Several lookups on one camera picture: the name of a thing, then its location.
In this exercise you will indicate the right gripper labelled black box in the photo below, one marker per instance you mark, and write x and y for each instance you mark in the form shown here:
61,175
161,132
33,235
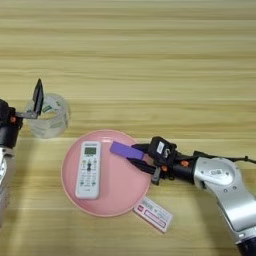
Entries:
154,151

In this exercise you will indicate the white remote control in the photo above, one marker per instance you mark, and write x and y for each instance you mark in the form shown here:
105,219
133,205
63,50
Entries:
87,180

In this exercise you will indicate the white red label card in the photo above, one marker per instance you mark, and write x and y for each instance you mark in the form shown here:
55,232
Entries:
153,215

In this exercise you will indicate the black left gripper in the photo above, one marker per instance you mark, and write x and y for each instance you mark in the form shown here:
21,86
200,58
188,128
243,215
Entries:
8,133

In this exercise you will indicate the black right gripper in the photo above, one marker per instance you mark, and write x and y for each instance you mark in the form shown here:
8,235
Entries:
180,166

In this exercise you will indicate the clear tape roll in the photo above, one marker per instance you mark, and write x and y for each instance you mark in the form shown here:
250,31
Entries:
61,116

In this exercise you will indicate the purple rectangular block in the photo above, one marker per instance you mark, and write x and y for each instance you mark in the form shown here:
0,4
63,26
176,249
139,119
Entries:
126,150

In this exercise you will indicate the pink round plate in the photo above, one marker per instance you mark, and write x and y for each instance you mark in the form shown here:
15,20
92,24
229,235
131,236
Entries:
123,193

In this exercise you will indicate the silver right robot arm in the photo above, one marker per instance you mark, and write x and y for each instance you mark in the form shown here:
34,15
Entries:
230,196

